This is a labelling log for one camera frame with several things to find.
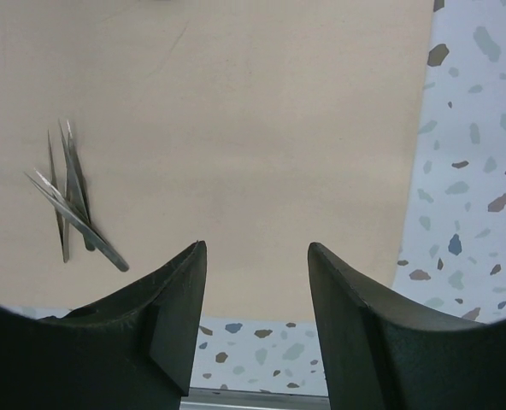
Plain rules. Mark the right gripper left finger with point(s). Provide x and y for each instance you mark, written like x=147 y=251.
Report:
x=133 y=349

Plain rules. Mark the aluminium front rail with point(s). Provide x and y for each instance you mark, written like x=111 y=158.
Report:
x=225 y=399

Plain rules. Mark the beige cloth wrap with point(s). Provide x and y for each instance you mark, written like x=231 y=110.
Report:
x=258 y=127

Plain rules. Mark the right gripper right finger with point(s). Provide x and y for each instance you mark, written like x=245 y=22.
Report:
x=380 y=350

